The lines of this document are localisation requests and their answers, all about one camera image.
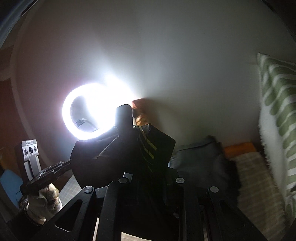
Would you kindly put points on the blue chair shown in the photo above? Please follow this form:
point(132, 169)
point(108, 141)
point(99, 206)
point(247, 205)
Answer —
point(11, 183)

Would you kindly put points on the bright ring light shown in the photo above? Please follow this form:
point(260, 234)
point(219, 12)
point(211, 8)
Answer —
point(89, 110)

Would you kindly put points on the gloved left hand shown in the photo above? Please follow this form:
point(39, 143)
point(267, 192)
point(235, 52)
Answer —
point(45, 205)

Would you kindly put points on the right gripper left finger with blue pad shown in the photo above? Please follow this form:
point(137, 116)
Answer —
point(93, 214)

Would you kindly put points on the black pants with yellow print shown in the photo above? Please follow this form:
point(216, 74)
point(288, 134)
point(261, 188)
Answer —
point(139, 150)

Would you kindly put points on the orange bed frame edge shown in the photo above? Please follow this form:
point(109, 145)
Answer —
point(239, 149)

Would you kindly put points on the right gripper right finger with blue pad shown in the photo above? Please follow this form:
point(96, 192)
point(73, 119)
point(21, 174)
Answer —
point(207, 214)

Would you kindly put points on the beige plaid bed cover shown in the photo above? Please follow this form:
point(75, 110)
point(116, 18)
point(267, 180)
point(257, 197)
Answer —
point(260, 199)

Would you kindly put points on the green white patterned blanket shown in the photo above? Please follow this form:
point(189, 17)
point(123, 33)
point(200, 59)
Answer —
point(277, 124)

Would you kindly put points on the stack of folded dark clothes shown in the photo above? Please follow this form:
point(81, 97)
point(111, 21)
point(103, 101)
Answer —
point(204, 165)

